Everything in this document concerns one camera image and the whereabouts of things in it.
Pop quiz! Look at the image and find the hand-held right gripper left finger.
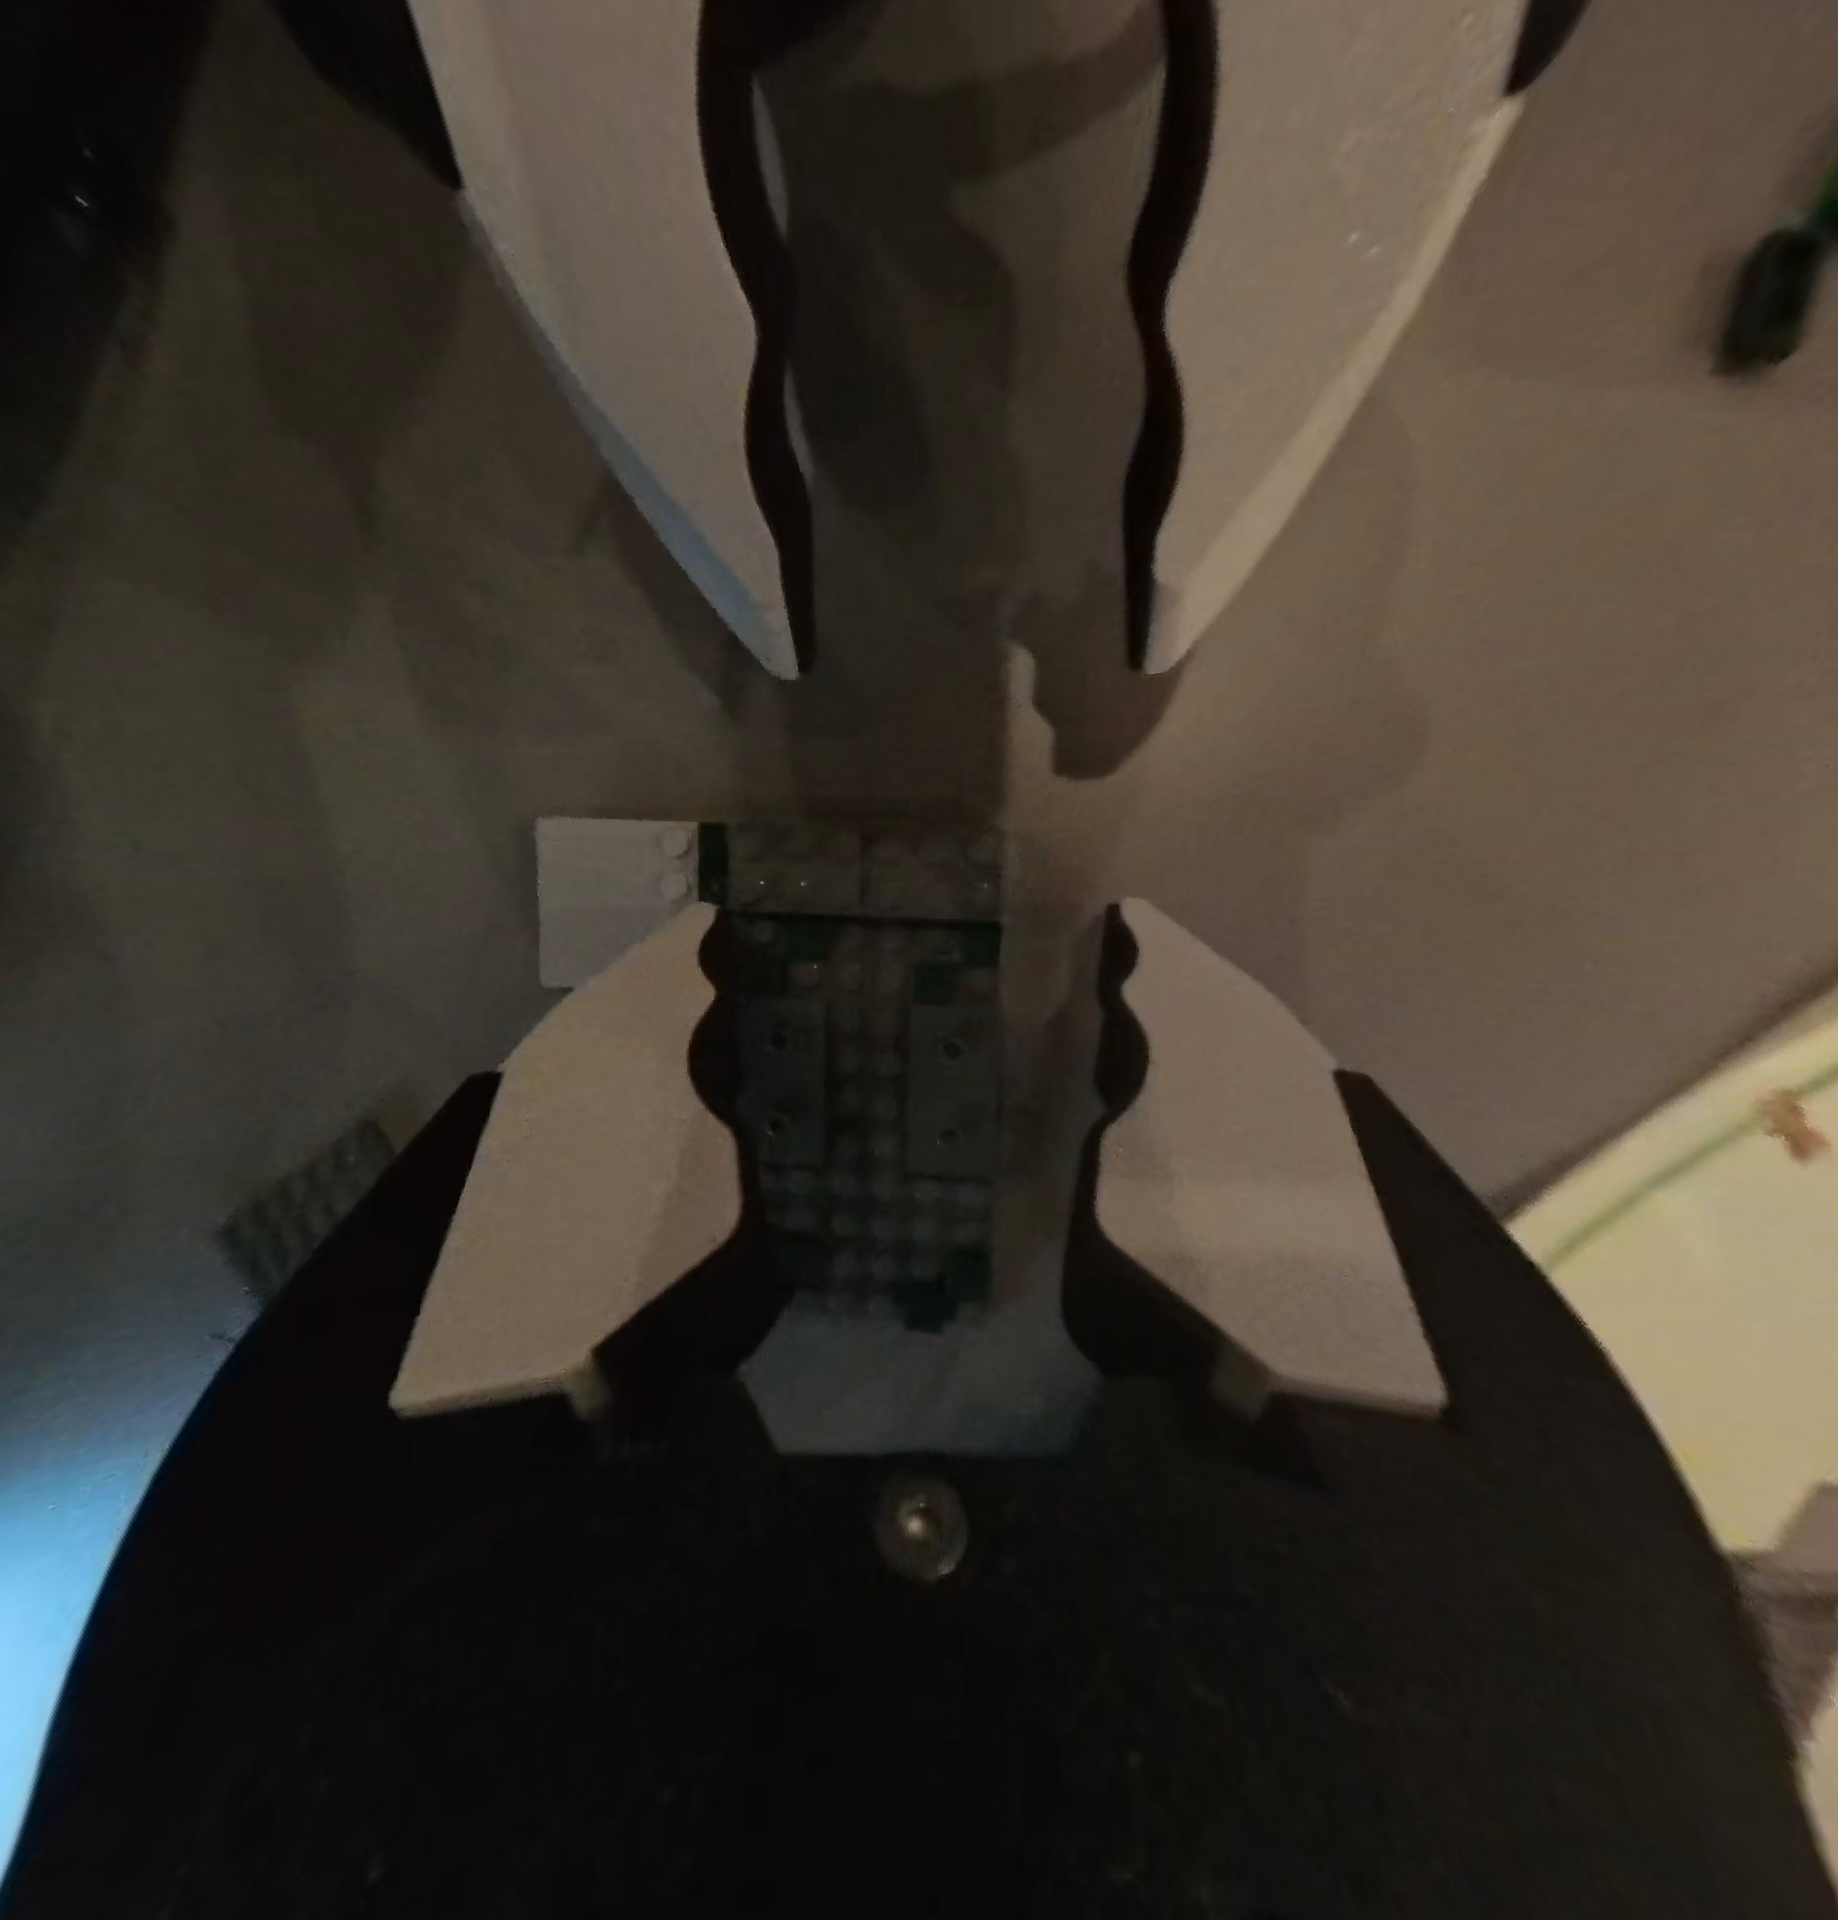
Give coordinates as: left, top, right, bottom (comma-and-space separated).
388, 903, 747, 1417

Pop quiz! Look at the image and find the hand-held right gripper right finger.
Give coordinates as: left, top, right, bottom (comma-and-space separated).
1061, 897, 1451, 1417

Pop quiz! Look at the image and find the pile of small toy bricks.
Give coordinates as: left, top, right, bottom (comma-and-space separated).
1714, 127, 1838, 377

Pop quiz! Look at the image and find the instruction booklet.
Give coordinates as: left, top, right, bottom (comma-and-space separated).
1506, 977, 1838, 1727

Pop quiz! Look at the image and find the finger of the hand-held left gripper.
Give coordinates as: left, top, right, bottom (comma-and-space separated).
405, 0, 819, 681
1120, 0, 1538, 675

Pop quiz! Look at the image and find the grey studded toy plate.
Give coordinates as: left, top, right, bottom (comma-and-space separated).
216, 1116, 399, 1310

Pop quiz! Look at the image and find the grey toy brick plate assembly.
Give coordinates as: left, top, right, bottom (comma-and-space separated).
536, 816, 1012, 1336

